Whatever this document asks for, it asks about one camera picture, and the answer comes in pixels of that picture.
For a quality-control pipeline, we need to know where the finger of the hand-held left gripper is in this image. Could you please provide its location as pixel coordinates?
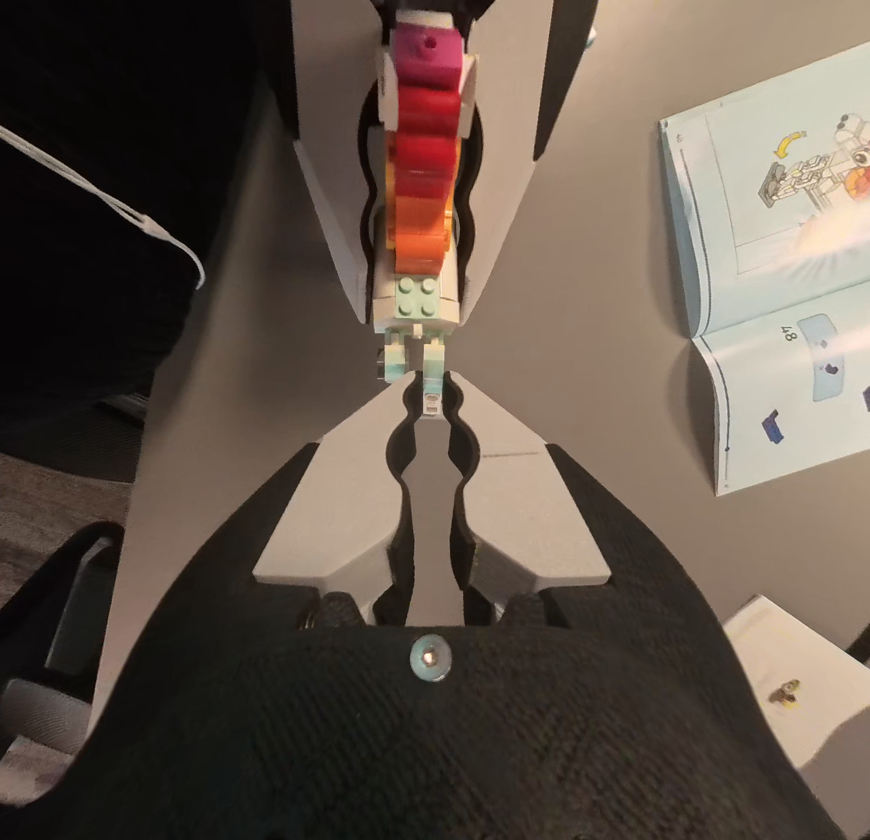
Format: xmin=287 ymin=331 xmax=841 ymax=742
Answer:
xmin=289 ymin=0 xmax=393 ymax=328
xmin=459 ymin=0 xmax=560 ymax=324

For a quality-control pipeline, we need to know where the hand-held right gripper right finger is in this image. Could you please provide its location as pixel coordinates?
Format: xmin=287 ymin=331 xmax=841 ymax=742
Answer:
xmin=446 ymin=371 xmax=613 ymax=626

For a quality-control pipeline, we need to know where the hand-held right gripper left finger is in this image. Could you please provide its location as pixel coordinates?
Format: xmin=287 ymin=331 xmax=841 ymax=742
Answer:
xmin=251 ymin=371 xmax=418 ymax=626

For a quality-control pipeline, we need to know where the white lego unicorn model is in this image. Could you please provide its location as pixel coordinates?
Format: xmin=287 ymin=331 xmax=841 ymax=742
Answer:
xmin=372 ymin=7 xmax=480 ymax=420

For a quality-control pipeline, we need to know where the black office chair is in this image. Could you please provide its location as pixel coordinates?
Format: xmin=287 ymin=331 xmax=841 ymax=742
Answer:
xmin=0 ymin=391 xmax=147 ymax=814

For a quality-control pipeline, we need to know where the open light blue instruction booklet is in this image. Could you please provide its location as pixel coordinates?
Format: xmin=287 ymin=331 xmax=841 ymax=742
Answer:
xmin=658 ymin=41 xmax=870 ymax=497

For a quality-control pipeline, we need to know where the instruction booklet yellow animal cover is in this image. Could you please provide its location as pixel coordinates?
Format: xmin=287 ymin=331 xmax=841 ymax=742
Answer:
xmin=722 ymin=594 xmax=870 ymax=773

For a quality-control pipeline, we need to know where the person's black sweater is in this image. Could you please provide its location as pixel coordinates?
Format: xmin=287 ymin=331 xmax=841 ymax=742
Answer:
xmin=0 ymin=0 xmax=290 ymax=440

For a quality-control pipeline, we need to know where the white sweater drawstring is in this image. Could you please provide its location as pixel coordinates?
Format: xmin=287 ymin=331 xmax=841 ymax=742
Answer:
xmin=0 ymin=125 xmax=206 ymax=290

